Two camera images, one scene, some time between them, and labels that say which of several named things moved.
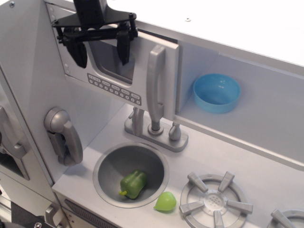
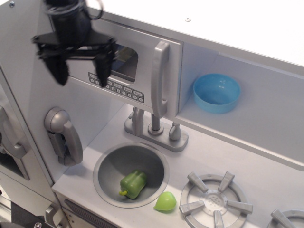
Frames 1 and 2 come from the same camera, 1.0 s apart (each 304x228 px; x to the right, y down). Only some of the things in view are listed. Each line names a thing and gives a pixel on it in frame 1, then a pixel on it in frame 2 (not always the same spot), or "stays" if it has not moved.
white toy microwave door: [151, 78] stays
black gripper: [93, 18] → [73, 34]
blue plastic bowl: [216, 93] stays
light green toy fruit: [166, 202] stays
